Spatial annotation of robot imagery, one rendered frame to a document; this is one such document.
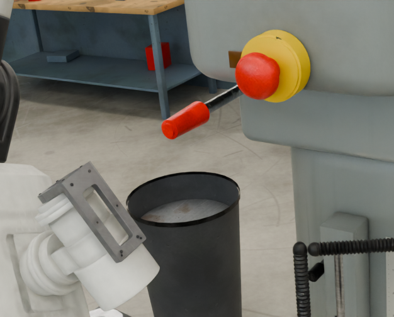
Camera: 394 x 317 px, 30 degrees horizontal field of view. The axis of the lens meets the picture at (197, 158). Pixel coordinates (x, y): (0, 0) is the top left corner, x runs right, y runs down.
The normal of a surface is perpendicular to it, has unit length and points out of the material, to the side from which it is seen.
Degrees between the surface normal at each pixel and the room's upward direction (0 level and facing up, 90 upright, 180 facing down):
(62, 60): 90
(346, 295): 90
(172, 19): 90
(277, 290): 0
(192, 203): 0
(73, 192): 60
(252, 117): 90
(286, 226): 0
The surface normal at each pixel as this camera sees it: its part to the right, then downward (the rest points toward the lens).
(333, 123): -0.58, 0.37
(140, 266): 0.58, -0.29
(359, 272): 0.80, 0.15
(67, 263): -0.37, 0.39
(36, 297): 0.73, -0.44
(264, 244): -0.11, -0.91
